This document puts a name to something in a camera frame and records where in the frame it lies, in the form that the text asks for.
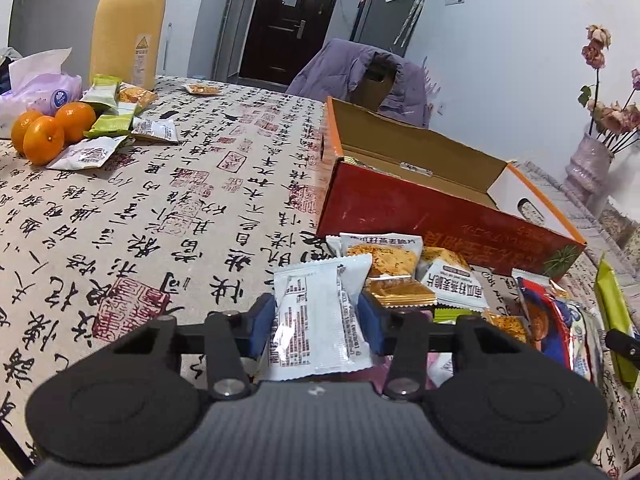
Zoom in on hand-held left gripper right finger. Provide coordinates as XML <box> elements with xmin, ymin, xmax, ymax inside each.
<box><xmin>358</xmin><ymin>292</ymin><xmax>523</xmax><ymax>402</ymax></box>

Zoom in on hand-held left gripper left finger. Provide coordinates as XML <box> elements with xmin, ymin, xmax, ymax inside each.
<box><xmin>114</xmin><ymin>293</ymin><xmax>277</xmax><ymax>402</ymax></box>

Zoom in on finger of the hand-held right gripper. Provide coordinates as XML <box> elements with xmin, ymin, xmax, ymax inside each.
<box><xmin>605</xmin><ymin>329</ymin><xmax>640</xmax><ymax>361</ymax></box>

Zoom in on golden brown cracker packet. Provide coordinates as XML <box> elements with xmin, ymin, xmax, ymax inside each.
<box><xmin>364</xmin><ymin>278</ymin><xmax>437</xmax><ymax>307</ymax></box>

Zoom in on red cardboard box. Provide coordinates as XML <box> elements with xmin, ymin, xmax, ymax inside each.
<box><xmin>316</xmin><ymin>96</ymin><xmax>587</xmax><ymax>281</ymax></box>

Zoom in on large green snack packet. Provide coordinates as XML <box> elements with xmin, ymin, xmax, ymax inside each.
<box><xmin>595</xmin><ymin>255</ymin><xmax>640</xmax><ymax>391</ymax></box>

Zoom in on white packet cracker picture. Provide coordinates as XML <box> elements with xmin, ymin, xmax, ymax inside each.
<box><xmin>422</xmin><ymin>246</ymin><xmax>473</xmax><ymax>267</ymax></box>
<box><xmin>340</xmin><ymin>232</ymin><xmax>425</xmax><ymax>281</ymax></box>

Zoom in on yellow green snack packet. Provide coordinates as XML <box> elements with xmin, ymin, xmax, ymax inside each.
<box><xmin>433</xmin><ymin>307</ymin><xmax>483</xmax><ymax>324</ymax></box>

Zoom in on white packet black lettering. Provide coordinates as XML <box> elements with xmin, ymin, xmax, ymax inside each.
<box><xmin>417</xmin><ymin>256</ymin><xmax>493</xmax><ymax>311</ymax></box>

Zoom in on small orange snack packet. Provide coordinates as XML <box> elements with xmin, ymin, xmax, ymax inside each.
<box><xmin>484</xmin><ymin>310</ymin><xmax>531</xmax><ymax>343</ymax></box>

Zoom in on glass jar with grains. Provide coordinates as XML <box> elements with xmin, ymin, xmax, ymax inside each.
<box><xmin>597</xmin><ymin>195</ymin><xmax>636</xmax><ymax>253</ymax></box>

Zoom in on grey woven cloth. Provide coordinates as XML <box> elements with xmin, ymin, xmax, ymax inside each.
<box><xmin>510</xmin><ymin>160</ymin><xmax>640</xmax><ymax>271</ymax></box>

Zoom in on pink ribbed vase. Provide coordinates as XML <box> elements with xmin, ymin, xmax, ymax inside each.
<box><xmin>565</xmin><ymin>132</ymin><xmax>615</xmax><ymax>193</ymax></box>

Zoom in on white red print packet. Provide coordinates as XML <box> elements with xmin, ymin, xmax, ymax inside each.
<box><xmin>131</xmin><ymin>117</ymin><xmax>180</xmax><ymax>145</ymax></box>

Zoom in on wooden chair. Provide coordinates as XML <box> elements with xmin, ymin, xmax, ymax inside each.
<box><xmin>350</xmin><ymin>57</ymin><xmax>398</xmax><ymax>111</ymax></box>

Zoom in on snack packets near oranges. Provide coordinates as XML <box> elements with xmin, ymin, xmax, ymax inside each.
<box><xmin>46</xmin><ymin>135</ymin><xmax>128</xmax><ymax>171</ymax></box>

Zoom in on light green snack packet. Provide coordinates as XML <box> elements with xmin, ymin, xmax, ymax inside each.
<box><xmin>82</xmin><ymin>102</ymin><xmax>141</xmax><ymax>139</ymax></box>

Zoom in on purple jacket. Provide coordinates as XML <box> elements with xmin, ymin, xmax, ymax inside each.
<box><xmin>286</xmin><ymin>38</ymin><xmax>432</xmax><ymax>128</ymax></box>

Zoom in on orange fruit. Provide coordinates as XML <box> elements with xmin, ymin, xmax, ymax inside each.
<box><xmin>22</xmin><ymin>116</ymin><xmax>66</xmax><ymax>166</ymax></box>
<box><xmin>11</xmin><ymin>110</ymin><xmax>43</xmax><ymax>153</ymax></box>
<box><xmin>54</xmin><ymin>102</ymin><xmax>97</xmax><ymax>143</ymax></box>

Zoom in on green white snack packet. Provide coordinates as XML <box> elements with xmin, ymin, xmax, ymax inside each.
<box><xmin>80</xmin><ymin>74</ymin><xmax>122</xmax><ymax>111</ymax></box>

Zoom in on dried pink roses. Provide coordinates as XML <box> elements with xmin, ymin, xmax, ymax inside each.
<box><xmin>577</xmin><ymin>24</ymin><xmax>640</xmax><ymax>153</ymax></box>

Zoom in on grey refrigerator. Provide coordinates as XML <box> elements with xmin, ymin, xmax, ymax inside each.
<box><xmin>350</xmin><ymin>0</ymin><xmax>426</xmax><ymax>58</ymax></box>

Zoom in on dark brown entrance door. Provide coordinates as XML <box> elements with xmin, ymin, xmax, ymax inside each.
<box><xmin>239</xmin><ymin>0</ymin><xmax>346</xmax><ymax>87</ymax></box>

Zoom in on folded white umbrella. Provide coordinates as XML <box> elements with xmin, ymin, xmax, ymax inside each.
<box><xmin>395</xmin><ymin>0</ymin><xmax>426</xmax><ymax>46</ymax></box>

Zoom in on grey interior door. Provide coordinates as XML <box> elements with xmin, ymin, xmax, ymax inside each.
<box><xmin>215</xmin><ymin>0</ymin><xmax>251</xmax><ymax>81</ymax></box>

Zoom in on purple tissue pack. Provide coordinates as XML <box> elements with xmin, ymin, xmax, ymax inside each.
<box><xmin>0</xmin><ymin>47</ymin><xmax>83</xmax><ymax>138</ymax></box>

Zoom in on yellow thermos bottle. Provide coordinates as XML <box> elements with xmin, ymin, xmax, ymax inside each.
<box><xmin>89</xmin><ymin>0</ymin><xmax>167</xmax><ymax>91</ymax></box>

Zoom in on black white patterned bag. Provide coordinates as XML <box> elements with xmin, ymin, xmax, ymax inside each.
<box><xmin>0</xmin><ymin>47</ymin><xmax>23</xmax><ymax>96</ymax></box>

